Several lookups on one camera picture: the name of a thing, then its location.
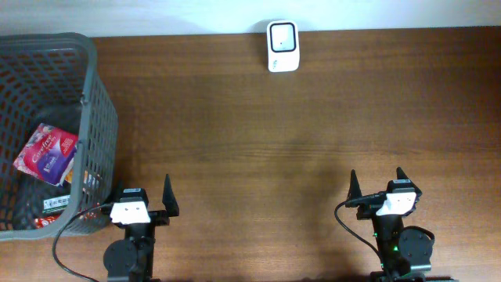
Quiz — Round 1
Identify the green white gum pack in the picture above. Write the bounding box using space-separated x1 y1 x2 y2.
42 195 70 214

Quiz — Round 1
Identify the red purple Carefree pad pack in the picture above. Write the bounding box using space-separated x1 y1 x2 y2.
13 123 78 186

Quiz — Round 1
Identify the red Nescafe coffee sachet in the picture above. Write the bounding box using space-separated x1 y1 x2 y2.
34 214 60 229

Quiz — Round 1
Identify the small orange box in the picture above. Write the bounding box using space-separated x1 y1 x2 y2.
64 158 74 184

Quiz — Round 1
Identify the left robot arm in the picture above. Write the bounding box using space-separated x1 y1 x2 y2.
103 175 180 282

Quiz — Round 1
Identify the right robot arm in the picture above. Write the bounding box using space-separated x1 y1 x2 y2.
344 168 434 281

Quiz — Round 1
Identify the white barcode scanner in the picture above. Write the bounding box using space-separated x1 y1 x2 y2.
266 20 300 73

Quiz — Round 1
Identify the grey plastic mesh basket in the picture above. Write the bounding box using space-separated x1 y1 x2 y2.
1 33 118 241

